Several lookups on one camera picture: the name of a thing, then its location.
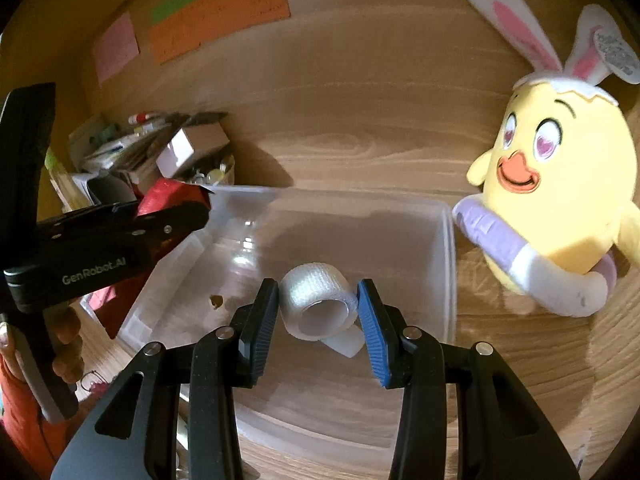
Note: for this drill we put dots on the small white cardboard box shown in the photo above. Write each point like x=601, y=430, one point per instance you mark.
x=189, y=145

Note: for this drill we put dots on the white tape roll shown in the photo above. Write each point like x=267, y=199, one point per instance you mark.
x=318, y=304

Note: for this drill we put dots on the red white marker pen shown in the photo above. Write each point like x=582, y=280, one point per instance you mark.
x=141, y=118

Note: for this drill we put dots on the clear plastic storage bin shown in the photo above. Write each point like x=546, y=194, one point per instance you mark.
x=317, y=246

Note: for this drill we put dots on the orange paper note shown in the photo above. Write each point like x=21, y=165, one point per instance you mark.
x=202, y=21

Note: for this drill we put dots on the person's left hand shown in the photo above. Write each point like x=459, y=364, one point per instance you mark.
x=68, y=364

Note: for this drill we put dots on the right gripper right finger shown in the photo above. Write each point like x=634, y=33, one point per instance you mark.
x=503, y=434

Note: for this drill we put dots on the yellow chick plush toy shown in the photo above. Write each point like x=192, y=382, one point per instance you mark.
x=556, y=191

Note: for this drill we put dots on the red box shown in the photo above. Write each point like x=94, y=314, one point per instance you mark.
x=170, y=204

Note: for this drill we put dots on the stack of papers and books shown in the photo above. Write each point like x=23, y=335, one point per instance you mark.
x=132, y=156

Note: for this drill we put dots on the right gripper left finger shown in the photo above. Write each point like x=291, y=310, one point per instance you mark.
x=131, y=433

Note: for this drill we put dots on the pink paper note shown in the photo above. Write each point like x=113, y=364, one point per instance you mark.
x=115, y=48

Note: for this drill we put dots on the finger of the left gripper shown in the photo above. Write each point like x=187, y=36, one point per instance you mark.
x=162, y=230

